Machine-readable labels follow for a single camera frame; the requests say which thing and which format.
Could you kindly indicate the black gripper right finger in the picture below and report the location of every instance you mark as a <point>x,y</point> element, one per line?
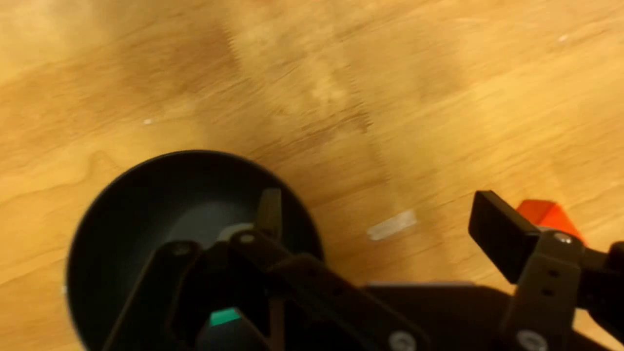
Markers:
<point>547,286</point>

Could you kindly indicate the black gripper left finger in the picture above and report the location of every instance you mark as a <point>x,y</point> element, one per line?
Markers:
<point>274,286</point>

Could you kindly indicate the red block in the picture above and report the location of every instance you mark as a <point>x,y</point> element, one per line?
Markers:
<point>553,218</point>

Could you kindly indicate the black bowl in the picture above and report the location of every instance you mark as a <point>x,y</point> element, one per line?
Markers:
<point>130,222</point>

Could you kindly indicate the green block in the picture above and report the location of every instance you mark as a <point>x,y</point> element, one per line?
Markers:
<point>225,317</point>

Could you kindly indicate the clear tape piece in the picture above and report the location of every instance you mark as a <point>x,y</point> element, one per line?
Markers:
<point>393,226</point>

